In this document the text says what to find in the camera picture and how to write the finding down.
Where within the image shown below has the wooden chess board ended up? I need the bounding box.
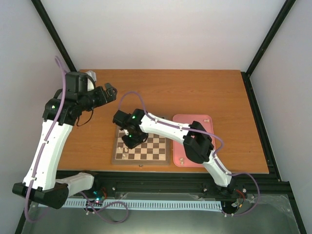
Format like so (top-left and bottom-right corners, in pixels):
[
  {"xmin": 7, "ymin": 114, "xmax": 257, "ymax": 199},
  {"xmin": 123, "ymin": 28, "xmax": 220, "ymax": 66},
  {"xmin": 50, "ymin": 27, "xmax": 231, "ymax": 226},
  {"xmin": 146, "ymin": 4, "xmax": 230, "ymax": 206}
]
[{"xmin": 112, "ymin": 128, "xmax": 171, "ymax": 166}]

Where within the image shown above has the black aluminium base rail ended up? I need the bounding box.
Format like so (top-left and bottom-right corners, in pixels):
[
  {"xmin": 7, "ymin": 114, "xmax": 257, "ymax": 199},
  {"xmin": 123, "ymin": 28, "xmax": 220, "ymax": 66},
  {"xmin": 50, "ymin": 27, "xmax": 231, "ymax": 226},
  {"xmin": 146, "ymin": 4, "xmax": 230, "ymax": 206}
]
[{"xmin": 91, "ymin": 172, "xmax": 294, "ymax": 200}]

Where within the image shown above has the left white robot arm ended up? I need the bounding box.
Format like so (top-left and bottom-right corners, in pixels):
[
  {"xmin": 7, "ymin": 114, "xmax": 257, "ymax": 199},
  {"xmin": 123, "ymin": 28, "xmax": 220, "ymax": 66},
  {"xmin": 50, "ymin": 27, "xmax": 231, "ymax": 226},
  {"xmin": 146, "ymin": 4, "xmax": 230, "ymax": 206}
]
[{"xmin": 12, "ymin": 83, "xmax": 117, "ymax": 209}]

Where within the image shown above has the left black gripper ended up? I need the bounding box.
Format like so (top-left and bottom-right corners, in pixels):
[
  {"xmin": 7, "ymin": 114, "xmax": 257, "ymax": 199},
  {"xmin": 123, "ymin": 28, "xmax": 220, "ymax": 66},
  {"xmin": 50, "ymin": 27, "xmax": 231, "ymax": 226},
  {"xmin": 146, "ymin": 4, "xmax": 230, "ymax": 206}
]
[{"xmin": 79, "ymin": 83, "xmax": 118, "ymax": 111}]

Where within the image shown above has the pink plastic tray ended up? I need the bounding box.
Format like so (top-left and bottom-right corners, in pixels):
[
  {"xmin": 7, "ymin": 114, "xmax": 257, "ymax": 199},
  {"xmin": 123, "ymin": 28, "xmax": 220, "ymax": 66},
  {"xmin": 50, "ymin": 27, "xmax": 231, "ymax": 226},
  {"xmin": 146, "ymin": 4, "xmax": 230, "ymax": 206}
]
[{"xmin": 173, "ymin": 114, "xmax": 214, "ymax": 168}]

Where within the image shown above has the black frame post right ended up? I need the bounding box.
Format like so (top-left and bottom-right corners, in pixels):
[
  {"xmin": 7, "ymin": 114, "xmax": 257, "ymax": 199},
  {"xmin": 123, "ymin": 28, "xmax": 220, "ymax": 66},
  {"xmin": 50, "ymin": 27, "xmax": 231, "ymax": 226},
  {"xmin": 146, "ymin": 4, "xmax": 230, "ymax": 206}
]
[{"xmin": 245, "ymin": 0, "xmax": 296, "ymax": 77}]

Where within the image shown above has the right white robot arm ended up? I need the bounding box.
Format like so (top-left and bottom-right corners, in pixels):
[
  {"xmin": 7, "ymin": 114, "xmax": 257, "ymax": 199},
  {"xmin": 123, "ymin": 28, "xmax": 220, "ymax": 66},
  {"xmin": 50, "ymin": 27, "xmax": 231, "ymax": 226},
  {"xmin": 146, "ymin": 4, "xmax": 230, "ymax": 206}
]
[{"xmin": 113, "ymin": 109, "xmax": 232, "ymax": 188}]

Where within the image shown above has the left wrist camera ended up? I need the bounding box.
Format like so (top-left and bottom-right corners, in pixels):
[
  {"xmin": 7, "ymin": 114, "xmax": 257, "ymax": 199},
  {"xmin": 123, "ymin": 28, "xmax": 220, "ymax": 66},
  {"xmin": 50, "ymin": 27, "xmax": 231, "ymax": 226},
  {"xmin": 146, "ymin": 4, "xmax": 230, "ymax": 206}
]
[{"xmin": 65, "ymin": 72, "xmax": 96, "ymax": 100}]

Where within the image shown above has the light blue cable duct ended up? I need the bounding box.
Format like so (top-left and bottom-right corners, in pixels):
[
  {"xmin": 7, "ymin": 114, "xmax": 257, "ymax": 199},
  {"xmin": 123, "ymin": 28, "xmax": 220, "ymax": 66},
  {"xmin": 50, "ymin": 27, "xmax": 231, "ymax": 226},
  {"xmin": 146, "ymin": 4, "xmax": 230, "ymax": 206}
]
[{"xmin": 62, "ymin": 198, "xmax": 222, "ymax": 212}]

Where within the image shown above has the black frame post left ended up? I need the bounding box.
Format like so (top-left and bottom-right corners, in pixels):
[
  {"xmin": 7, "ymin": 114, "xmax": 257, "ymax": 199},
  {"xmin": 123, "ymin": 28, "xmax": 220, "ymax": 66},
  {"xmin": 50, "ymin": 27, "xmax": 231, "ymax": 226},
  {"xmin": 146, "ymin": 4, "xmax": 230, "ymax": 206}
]
[{"xmin": 31, "ymin": 0, "xmax": 77, "ymax": 72}]

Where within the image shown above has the black frame post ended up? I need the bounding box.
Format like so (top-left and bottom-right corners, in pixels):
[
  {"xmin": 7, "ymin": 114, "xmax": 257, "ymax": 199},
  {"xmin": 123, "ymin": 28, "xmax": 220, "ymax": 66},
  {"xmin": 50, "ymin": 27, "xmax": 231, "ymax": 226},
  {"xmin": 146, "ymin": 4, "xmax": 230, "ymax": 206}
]
[
  {"xmin": 245, "ymin": 0, "xmax": 296, "ymax": 77},
  {"xmin": 31, "ymin": 0, "xmax": 77, "ymax": 72}
]

